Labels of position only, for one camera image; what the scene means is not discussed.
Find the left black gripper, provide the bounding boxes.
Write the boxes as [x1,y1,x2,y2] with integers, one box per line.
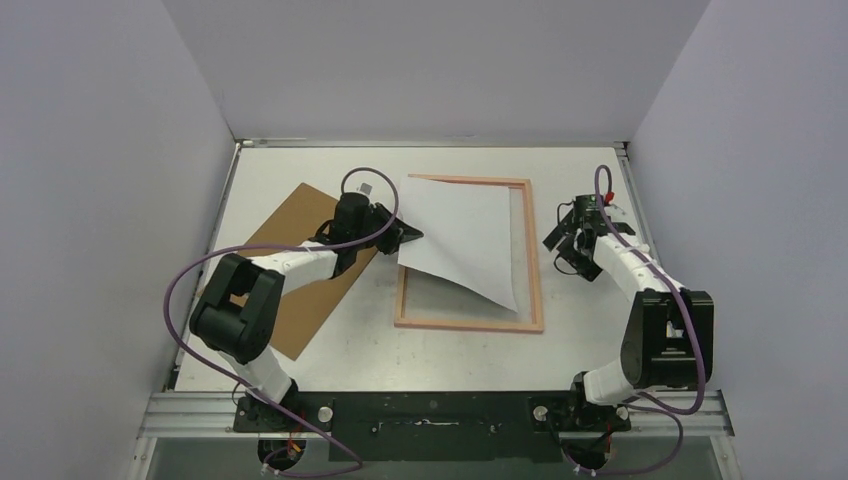
[353,202,423,256]

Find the seascape photo print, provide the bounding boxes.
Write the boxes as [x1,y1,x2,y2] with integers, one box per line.
[398,177,518,312]

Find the pink wooden picture frame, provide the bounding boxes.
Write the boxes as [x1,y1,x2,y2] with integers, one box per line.
[394,174,544,334]

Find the brown cardboard backing board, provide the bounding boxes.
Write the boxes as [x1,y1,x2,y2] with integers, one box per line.
[242,183,376,360]

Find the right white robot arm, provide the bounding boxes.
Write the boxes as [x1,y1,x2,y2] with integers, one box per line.
[543,194,715,429]

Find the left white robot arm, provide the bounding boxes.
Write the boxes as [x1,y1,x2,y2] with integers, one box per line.
[189,192,424,431]

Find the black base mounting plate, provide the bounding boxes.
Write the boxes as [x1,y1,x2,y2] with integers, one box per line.
[231,390,634,464]

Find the aluminium rail front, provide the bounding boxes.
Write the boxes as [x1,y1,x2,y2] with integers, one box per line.
[128,390,742,479]

